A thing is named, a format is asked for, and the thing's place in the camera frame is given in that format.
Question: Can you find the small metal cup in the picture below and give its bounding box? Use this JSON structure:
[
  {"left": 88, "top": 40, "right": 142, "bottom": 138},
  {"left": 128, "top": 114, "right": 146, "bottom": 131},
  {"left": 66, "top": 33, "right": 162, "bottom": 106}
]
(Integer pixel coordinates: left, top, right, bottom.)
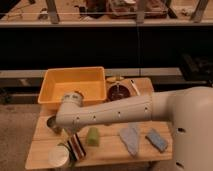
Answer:
[{"left": 46, "top": 116, "right": 62, "bottom": 134}]

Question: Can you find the striped eraser block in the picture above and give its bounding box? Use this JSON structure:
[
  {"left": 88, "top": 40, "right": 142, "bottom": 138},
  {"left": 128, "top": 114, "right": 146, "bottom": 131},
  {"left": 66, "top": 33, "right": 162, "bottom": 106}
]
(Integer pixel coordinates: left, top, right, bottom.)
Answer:
[{"left": 67, "top": 134, "right": 86, "bottom": 161}]

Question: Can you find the green cylindrical object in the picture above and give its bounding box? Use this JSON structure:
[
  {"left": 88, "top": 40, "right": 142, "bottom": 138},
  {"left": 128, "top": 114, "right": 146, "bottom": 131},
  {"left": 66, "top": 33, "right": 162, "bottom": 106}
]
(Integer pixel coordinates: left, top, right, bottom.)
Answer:
[{"left": 86, "top": 127, "right": 100, "bottom": 146}]

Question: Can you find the silver metal can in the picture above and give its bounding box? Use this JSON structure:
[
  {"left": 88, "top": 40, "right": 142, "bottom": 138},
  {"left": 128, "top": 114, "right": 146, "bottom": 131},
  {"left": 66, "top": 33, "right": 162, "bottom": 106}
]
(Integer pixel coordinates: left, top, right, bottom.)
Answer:
[{"left": 48, "top": 145, "right": 70, "bottom": 168}]

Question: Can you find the yellow plastic bin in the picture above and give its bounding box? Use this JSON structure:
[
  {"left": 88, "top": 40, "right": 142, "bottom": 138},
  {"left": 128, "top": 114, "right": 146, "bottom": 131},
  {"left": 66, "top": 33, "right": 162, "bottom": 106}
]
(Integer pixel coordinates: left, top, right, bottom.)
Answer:
[{"left": 38, "top": 66, "right": 107, "bottom": 110}]

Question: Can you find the wooden table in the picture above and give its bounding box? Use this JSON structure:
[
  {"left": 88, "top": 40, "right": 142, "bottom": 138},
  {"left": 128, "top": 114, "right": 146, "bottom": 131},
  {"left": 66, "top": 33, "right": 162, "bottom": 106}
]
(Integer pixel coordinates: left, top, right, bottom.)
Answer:
[{"left": 24, "top": 77, "right": 179, "bottom": 171}]

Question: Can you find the yellow banana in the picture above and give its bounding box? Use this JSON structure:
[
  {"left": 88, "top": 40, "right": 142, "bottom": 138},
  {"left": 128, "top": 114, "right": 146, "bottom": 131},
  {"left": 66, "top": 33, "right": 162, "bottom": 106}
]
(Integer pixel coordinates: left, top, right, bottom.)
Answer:
[{"left": 106, "top": 76, "right": 124, "bottom": 83}]

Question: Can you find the white spoon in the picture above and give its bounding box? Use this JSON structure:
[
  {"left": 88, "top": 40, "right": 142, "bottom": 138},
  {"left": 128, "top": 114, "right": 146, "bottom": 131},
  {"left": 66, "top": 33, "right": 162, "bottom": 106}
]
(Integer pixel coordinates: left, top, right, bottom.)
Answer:
[{"left": 130, "top": 79, "right": 141, "bottom": 96}]

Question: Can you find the dark brown bowl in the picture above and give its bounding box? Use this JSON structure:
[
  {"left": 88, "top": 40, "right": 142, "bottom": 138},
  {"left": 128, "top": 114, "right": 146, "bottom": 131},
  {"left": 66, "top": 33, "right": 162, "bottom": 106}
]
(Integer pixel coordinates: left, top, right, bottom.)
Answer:
[{"left": 107, "top": 84, "right": 130, "bottom": 101}]

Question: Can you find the blue crumpled cloth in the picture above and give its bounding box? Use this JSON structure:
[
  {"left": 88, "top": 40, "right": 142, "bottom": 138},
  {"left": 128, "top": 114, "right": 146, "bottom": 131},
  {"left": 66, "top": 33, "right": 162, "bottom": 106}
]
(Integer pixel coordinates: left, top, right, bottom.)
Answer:
[{"left": 119, "top": 123, "right": 140, "bottom": 157}]

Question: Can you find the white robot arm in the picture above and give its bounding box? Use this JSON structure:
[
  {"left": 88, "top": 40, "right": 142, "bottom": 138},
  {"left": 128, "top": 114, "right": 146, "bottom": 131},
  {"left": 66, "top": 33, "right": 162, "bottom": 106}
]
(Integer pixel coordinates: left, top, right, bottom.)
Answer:
[{"left": 56, "top": 87, "right": 213, "bottom": 171}]

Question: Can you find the blue rectangular sponge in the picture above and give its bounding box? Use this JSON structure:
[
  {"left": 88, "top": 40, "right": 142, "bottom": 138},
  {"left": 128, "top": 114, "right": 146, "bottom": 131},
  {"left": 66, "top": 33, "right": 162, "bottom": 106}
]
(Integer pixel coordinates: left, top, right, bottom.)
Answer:
[{"left": 145, "top": 129, "right": 168, "bottom": 153}]

